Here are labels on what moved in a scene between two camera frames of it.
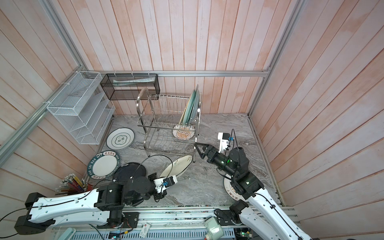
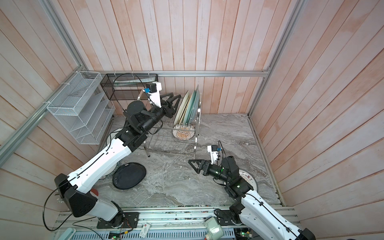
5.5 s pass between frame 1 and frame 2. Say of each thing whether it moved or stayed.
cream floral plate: moved
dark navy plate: stayed
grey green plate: stayed
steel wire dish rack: stayed
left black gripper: moved
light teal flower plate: stayed
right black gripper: moved
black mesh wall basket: stayed
